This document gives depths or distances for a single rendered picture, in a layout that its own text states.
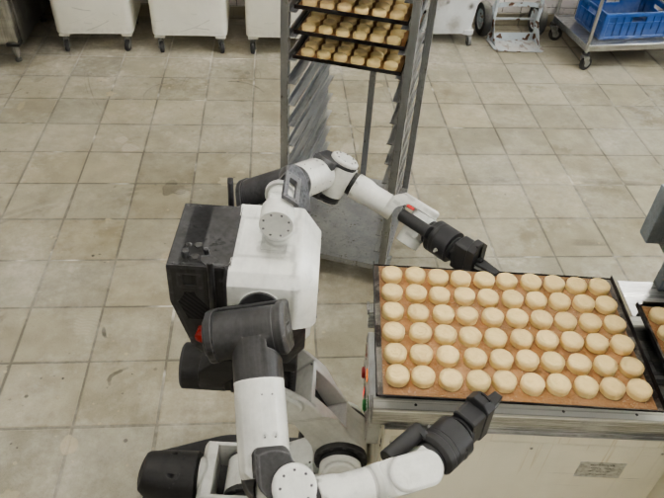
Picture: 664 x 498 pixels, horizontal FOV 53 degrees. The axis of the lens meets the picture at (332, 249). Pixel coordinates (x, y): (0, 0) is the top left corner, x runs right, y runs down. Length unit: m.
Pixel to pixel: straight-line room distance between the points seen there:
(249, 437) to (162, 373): 1.59
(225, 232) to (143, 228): 2.02
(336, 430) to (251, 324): 0.65
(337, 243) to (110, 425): 1.22
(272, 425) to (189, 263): 0.36
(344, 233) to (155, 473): 1.48
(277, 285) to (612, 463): 0.93
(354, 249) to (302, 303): 1.70
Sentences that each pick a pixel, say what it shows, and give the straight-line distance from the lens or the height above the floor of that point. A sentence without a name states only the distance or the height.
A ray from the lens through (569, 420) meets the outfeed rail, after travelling 1.62.
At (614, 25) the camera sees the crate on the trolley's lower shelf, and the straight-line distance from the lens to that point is 5.39.
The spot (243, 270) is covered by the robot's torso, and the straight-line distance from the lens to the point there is 1.30.
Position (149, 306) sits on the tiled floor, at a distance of 2.99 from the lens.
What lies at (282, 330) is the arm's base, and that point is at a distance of 1.19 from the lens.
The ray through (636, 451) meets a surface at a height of 0.80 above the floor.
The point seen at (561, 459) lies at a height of 0.75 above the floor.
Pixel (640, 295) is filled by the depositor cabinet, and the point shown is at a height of 0.84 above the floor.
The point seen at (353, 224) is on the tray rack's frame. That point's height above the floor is 0.15.
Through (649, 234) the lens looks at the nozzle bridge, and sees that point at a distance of 1.92.
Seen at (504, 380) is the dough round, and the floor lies 1.02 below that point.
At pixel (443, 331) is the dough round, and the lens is 1.52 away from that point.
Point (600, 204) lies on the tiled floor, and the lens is 3.91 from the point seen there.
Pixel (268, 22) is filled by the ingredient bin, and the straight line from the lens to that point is 4.88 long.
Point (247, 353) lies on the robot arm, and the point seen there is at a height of 1.21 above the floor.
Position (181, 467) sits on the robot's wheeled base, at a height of 0.36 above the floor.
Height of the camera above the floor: 2.12
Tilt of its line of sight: 41 degrees down
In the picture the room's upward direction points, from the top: 4 degrees clockwise
